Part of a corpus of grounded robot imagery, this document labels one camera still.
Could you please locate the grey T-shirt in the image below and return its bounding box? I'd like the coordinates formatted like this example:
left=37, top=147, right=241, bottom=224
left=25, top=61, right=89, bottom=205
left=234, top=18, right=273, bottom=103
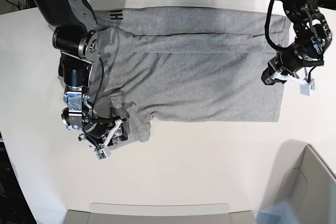
left=90, top=7, right=284, bottom=150

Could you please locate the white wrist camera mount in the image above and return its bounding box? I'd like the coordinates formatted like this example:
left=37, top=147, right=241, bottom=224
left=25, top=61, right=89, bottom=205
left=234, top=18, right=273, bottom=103
left=78, top=122, right=121, bottom=160
left=265, top=71, right=315, bottom=96

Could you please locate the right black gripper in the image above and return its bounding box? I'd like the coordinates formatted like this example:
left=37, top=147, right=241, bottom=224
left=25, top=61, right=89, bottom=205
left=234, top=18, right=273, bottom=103
left=82, top=116, right=128, bottom=145

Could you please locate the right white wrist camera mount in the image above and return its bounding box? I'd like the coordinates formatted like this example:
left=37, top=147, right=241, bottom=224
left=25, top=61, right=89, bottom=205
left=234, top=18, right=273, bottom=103
left=78, top=122, right=121, bottom=160

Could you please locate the grey bin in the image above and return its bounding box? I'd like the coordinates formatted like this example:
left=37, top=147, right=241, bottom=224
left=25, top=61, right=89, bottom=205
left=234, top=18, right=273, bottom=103
left=276, top=145, right=335, bottom=223
left=63, top=202, right=256, bottom=223

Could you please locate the grey bin at bottom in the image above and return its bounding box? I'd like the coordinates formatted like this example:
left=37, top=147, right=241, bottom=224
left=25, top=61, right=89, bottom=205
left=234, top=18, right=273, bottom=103
left=63, top=202, right=256, bottom=223

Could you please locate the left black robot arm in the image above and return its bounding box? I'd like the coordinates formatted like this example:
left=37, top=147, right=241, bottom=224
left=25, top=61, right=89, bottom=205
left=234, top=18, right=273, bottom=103
left=261, top=0, right=332, bottom=85

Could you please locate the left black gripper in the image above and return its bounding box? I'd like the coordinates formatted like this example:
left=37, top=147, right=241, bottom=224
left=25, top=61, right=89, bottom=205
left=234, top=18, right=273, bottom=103
left=261, top=51, right=323, bottom=86

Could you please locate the grey bin at right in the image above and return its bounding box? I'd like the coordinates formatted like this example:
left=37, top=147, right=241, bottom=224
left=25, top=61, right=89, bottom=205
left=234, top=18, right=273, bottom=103
left=276, top=145, right=335, bottom=223

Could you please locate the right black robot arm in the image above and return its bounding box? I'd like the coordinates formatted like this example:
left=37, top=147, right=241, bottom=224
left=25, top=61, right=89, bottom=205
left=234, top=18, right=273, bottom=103
left=34, top=0, right=128, bottom=150

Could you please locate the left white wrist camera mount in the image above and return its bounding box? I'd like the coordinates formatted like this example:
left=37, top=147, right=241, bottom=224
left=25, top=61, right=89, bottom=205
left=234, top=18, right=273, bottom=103
left=265, top=71, right=315, bottom=96

